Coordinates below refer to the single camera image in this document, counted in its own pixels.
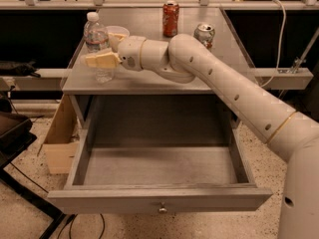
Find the orange soda can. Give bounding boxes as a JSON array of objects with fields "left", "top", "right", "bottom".
[{"left": 162, "top": 0, "right": 179, "bottom": 37}]

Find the white cable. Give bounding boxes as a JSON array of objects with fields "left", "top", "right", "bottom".
[{"left": 258, "top": 0, "right": 287, "bottom": 90}]

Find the clear plastic water bottle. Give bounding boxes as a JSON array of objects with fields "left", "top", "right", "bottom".
[{"left": 84, "top": 12, "right": 115, "bottom": 84}]

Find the open grey top drawer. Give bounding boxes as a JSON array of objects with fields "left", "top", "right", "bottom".
[{"left": 49, "top": 95, "right": 272, "bottom": 214}]

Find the grey cabinet with top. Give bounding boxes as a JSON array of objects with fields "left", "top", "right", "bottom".
[{"left": 63, "top": 7, "right": 263, "bottom": 124}]

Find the black chair base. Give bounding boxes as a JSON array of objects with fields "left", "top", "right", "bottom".
[{"left": 0, "top": 117, "right": 66, "bottom": 239}]

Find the cardboard box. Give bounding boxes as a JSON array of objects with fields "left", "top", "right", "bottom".
[{"left": 43, "top": 96, "right": 78, "bottom": 174}]

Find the metal drawer knob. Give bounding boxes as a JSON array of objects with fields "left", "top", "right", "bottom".
[{"left": 158, "top": 202, "right": 167, "bottom": 214}]

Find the black bag on ledge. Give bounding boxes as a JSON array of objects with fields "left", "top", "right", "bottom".
[{"left": 0, "top": 61, "right": 40, "bottom": 78}]

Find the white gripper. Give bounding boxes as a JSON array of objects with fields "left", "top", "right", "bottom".
[{"left": 84, "top": 33, "right": 146, "bottom": 72}]

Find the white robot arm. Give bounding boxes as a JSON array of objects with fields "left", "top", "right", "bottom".
[{"left": 81, "top": 34, "right": 319, "bottom": 239}]

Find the white ceramic bowl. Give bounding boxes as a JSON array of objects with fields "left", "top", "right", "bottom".
[{"left": 105, "top": 25, "right": 131, "bottom": 52}]

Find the black floor cable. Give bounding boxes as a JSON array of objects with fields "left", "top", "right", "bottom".
[{"left": 56, "top": 213, "right": 106, "bottom": 239}]

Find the silver green soda can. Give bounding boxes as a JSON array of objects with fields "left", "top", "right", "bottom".
[{"left": 193, "top": 23, "right": 215, "bottom": 50}]

